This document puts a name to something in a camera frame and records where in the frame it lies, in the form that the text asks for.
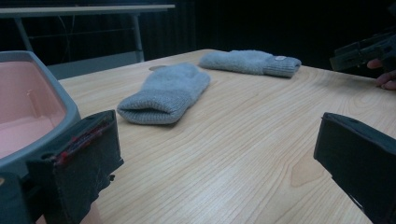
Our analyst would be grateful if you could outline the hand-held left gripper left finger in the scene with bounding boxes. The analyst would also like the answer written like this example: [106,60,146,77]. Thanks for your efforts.
[0,109,125,224]

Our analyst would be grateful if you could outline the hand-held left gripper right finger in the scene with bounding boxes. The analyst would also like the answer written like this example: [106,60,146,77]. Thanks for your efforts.
[313,112,396,224]

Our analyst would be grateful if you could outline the pink basin with grey rim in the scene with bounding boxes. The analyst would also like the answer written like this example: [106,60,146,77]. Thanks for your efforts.
[0,50,82,178]

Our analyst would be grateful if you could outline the grey knitted sock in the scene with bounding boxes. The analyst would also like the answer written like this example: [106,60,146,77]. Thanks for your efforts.
[116,63,212,126]
[198,49,303,78]

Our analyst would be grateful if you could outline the grey metal frame table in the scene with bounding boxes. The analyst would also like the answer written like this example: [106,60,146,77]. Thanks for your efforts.
[0,4,177,80]

